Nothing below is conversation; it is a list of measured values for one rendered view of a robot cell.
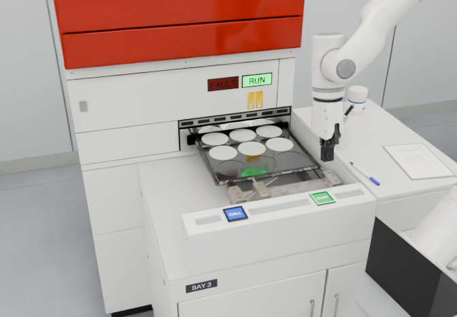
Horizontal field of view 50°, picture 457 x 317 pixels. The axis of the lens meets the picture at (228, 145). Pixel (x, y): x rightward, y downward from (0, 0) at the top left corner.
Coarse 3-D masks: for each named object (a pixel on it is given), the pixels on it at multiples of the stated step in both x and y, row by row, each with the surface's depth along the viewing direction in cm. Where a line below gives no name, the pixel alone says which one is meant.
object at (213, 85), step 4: (212, 80) 175; (216, 80) 175; (220, 80) 176; (224, 80) 176; (228, 80) 177; (232, 80) 177; (236, 80) 177; (212, 84) 175; (216, 84) 176; (220, 84) 176; (224, 84) 177; (228, 84) 177; (232, 84) 178; (236, 84) 178; (212, 88) 176; (216, 88) 177; (220, 88) 177; (224, 88) 178
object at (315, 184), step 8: (288, 184) 159; (296, 184) 159; (304, 184) 159; (312, 184) 159; (320, 184) 159; (248, 192) 155; (272, 192) 156; (280, 192) 156; (288, 192) 156; (296, 192) 156; (248, 200) 152; (256, 200) 152
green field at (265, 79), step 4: (244, 76) 178; (248, 76) 178; (252, 76) 179; (256, 76) 179; (260, 76) 180; (264, 76) 180; (268, 76) 180; (244, 80) 178; (248, 80) 179; (252, 80) 179; (256, 80) 180; (260, 80) 180; (264, 80) 181; (268, 80) 181; (244, 84) 179; (248, 84) 180; (252, 84) 180; (256, 84) 181; (260, 84) 181
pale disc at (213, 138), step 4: (204, 136) 184; (208, 136) 184; (212, 136) 184; (216, 136) 184; (220, 136) 184; (224, 136) 184; (204, 140) 181; (208, 140) 181; (212, 140) 181; (216, 140) 181; (220, 140) 181; (224, 140) 181; (212, 144) 178; (216, 144) 178; (220, 144) 178
